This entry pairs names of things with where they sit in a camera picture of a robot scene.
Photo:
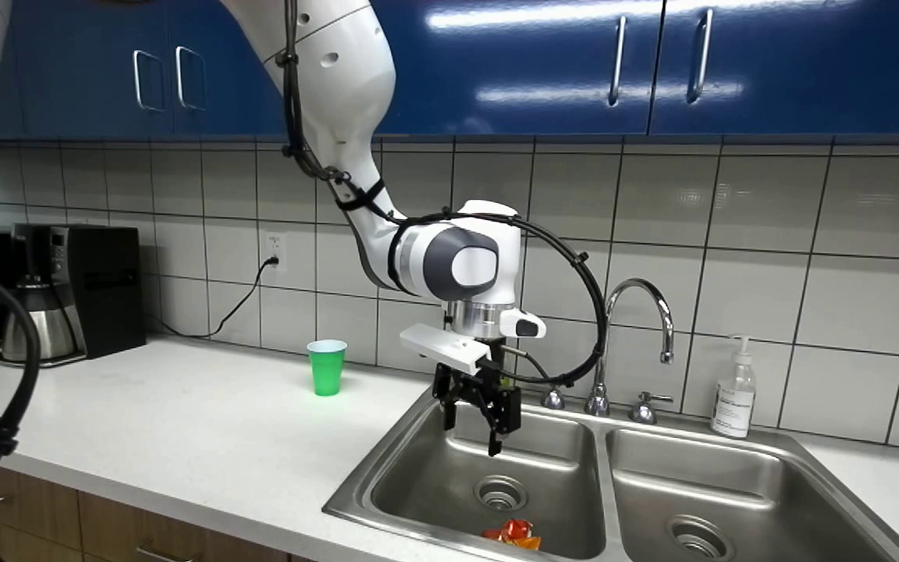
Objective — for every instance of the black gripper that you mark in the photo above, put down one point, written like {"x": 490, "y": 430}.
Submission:
{"x": 488, "y": 391}

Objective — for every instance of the white wall outlet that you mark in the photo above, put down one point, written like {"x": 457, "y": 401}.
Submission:
{"x": 275, "y": 253}

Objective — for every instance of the green plastic cup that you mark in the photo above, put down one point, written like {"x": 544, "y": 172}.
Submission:
{"x": 326, "y": 360}

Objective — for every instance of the clear pump soap bottle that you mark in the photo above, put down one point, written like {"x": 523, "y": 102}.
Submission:
{"x": 735, "y": 399}

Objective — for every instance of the wooden lower cabinets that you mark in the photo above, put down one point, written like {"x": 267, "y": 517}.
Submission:
{"x": 49, "y": 521}

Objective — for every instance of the orange snack packet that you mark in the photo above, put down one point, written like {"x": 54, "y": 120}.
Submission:
{"x": 516, "y": 532}

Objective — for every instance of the stainless steel double sink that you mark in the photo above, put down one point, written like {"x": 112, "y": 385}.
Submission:
{"x": 610, "y": 490}

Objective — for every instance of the blue upper cabinets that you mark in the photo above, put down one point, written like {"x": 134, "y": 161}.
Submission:
{"x": 481, "y": 69}

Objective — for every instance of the right chrome faucet handle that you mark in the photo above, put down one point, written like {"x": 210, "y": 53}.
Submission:
{"x": 644, "y": 411}

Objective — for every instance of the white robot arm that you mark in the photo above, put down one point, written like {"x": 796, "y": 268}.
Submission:
{"x": 336, "y": 75}

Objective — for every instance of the black coffee maker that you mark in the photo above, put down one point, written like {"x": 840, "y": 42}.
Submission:
{"x": 82, "y": 287}

